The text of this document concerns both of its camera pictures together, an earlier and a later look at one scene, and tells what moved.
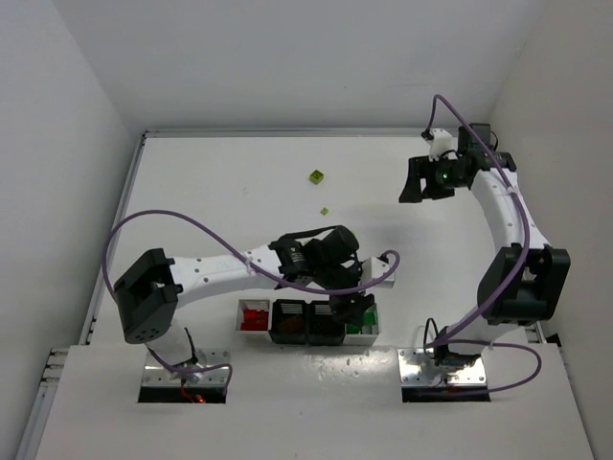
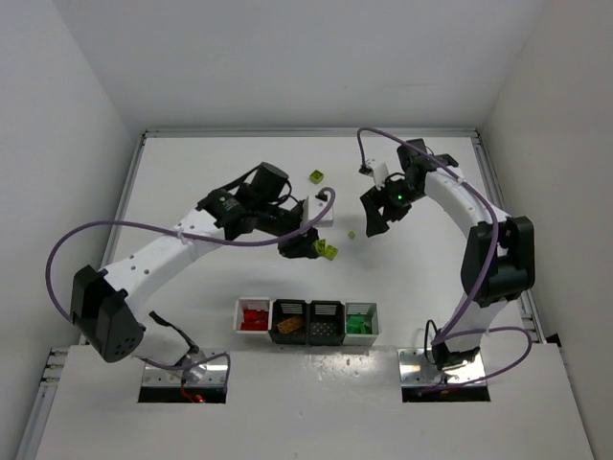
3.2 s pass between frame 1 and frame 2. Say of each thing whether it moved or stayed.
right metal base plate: stayed
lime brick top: stayed
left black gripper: moved
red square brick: stayed
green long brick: moved
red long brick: stayed
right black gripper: moved
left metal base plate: stayed
